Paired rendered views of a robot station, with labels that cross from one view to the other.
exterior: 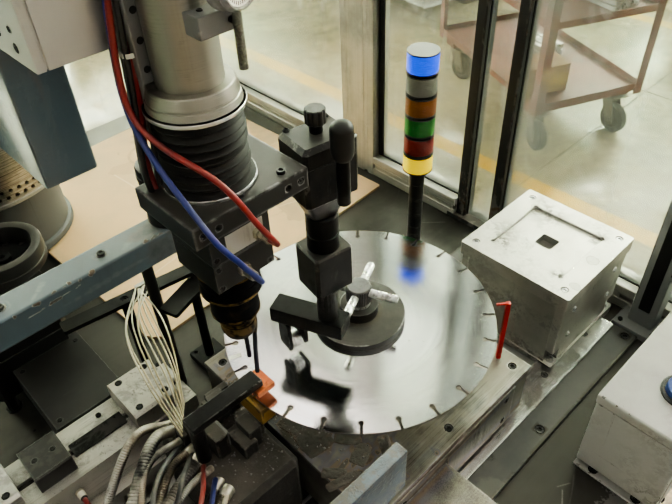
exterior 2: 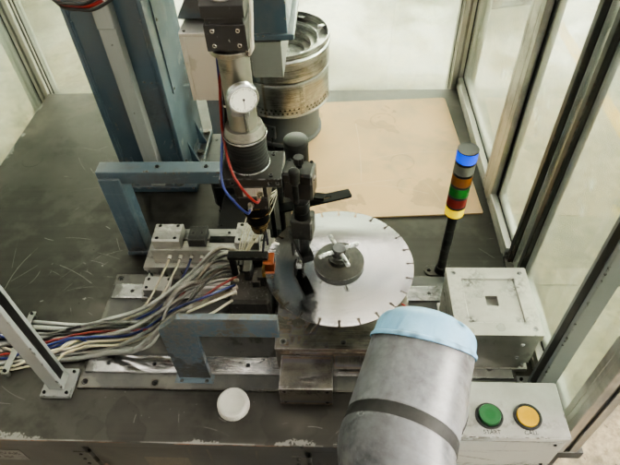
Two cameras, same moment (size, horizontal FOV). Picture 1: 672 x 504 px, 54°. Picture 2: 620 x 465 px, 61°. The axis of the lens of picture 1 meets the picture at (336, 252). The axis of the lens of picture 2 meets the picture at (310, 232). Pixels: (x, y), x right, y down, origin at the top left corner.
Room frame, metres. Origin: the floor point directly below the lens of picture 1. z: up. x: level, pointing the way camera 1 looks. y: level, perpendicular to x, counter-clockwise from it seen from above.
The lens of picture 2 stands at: (-0.01, -0.53, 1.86)
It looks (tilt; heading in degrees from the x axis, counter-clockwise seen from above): 47 degrees down; 47
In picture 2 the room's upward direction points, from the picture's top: 3 degrees counter-clockwise
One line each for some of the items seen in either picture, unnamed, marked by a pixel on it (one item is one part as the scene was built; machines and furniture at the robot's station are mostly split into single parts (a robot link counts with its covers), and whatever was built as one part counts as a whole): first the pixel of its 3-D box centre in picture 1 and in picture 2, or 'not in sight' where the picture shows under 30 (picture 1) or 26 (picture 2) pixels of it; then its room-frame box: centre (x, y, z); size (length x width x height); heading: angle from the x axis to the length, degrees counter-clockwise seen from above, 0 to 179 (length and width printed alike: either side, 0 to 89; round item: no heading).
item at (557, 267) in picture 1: (538, 277); (484, 319); (0.73, -0.31, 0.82); 0.18 x 0.18 x 0.15; 42
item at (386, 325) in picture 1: (359, 309); (339, 259); (0.55, -0.02, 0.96); 0.11 x 0.11 x 0.03
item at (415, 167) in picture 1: (417, 159); (455, 208); (0.83, -0.13, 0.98); 0.05 x 0.04 x 0.03; 42
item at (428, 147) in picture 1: (418, 141); (457, 198); (0.83, -0.13, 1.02); 0.05 x 0.04 x 0.03; 42
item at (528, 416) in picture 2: not in sight; (526, 418); (0.54, -0.50, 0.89); 0.04 x 0.04 x 0.02
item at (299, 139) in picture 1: (321, 206); (301, 198); (0.48, 0.01, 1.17); 0.06 x 0.05 x 0.20; 123
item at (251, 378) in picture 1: (232, 415); (252, 264); (0.42, 0.12, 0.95); 0.10 x 0.03 x 0.07; 132
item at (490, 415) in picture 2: not in sight; (489, 416); (0.50, -0.45, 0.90); 0.04 x 0.04 x 0.02
